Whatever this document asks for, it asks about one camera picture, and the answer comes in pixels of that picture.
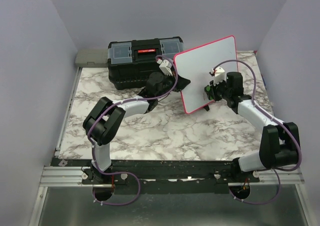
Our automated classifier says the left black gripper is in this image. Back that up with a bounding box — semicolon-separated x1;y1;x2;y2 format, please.
156;70;191;99

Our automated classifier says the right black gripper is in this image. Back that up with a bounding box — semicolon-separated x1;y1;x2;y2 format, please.
208;77;231;102

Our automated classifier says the green whiteboard eraser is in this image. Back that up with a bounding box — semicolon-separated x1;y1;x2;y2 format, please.
204;85;214;101

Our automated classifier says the pink framed whiteboard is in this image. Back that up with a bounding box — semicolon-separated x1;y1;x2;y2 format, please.
173;35;237;114

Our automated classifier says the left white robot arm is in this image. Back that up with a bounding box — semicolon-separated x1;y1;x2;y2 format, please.
82;72;191;184

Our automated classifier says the black plastic toolbox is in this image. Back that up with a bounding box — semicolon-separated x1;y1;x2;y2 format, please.
107;36;184;90

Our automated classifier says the grey plastic case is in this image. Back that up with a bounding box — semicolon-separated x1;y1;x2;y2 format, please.
74;48;108;68

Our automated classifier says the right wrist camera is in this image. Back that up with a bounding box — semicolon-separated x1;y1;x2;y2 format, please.
209;66;226;85

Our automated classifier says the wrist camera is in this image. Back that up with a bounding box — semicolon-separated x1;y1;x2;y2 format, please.
156;58;175;76
209;66;226;85

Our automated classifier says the wire whiteboard stand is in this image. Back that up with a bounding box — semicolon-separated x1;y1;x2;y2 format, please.
203;105;210;112

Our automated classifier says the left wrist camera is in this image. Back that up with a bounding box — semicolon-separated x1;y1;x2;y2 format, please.
156;58;175;76

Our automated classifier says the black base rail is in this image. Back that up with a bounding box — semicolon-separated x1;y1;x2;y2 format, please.
50;158;260;195

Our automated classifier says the aluminium extrusion frame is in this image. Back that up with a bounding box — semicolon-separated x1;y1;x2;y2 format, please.
27;164;96;226

